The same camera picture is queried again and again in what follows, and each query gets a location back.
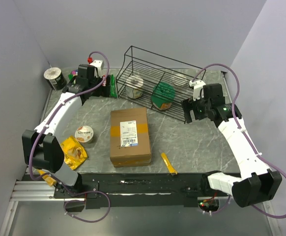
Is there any yellow utility knife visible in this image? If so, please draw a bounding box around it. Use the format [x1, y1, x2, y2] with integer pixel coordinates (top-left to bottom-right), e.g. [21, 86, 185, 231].
[160, 151, 178, 176]

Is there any brown cardboard express box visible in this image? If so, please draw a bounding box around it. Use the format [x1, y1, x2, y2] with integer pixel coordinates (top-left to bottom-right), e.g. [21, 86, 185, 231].
[110, 107, 151, 168]

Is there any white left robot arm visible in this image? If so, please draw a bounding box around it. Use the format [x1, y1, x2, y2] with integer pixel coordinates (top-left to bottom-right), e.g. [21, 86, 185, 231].
[22, 60, 107, 198]

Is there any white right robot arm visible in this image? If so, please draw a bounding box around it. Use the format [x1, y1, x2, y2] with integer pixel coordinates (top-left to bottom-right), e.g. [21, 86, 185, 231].
[181, 80, 282, 207]

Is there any green lid jar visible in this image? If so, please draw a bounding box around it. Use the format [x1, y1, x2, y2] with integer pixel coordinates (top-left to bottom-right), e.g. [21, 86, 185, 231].
[151, 82, 175, 111]

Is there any green white chips bag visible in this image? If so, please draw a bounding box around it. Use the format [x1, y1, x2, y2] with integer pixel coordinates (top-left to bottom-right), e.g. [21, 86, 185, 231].
[110, 74, 118, 98]

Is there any black can white lid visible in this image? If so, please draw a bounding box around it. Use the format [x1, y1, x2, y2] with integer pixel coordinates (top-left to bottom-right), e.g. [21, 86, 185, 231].
[43, 67, 67, 90]

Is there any white lid can in rack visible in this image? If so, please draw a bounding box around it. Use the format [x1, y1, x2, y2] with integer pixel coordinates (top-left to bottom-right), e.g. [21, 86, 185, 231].
[125, 75, 143, 99]

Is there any yellow chips bag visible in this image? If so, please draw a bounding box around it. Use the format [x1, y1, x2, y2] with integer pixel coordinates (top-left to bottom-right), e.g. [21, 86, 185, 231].
[60, 136, 88, 170]

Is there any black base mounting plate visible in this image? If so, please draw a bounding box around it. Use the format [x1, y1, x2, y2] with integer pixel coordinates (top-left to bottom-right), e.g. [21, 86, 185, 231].
[53, 172, 239, 210]

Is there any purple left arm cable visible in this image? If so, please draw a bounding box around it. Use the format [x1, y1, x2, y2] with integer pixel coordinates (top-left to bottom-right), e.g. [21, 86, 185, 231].
[29, 51, 110, 181]

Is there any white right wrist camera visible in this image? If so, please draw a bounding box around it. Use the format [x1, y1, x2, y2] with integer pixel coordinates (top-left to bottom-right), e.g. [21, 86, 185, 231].
[189, 79, 206, 101]

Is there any black wire basket rack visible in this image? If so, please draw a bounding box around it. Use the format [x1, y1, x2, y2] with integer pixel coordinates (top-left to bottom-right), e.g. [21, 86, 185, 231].
[116, 46, 201, 122]

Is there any aluminium rail frame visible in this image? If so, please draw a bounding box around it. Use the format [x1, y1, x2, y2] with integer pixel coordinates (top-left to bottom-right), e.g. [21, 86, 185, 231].
[0, 181, 92, 236]

